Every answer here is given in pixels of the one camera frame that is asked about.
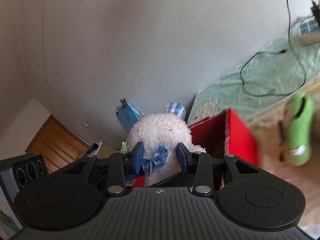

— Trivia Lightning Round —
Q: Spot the white plush bunny toy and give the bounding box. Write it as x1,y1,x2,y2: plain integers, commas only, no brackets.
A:
126,113,206,186

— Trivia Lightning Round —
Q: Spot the green plush toy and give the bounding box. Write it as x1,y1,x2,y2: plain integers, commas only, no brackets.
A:
278,93,315,166

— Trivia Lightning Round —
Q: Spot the pile of colourful toys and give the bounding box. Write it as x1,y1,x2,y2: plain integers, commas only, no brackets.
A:
86,141,120,159

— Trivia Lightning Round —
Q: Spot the blue plastic bag package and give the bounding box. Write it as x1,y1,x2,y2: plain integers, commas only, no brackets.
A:
116,98,141,132

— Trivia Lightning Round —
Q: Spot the red storage box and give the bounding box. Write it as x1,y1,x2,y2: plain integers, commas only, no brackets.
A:
132,107,259,188

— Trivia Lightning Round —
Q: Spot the wooden door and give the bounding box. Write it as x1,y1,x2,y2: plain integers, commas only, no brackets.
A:
25,115,90,173

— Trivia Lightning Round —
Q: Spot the white power strip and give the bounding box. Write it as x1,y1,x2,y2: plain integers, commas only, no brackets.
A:
295,16,319,46

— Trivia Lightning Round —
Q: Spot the black power adapter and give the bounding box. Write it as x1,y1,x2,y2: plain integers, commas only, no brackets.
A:
310,1,320,26

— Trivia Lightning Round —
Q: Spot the black charging cable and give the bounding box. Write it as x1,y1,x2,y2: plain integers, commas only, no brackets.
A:
239,0,320,98

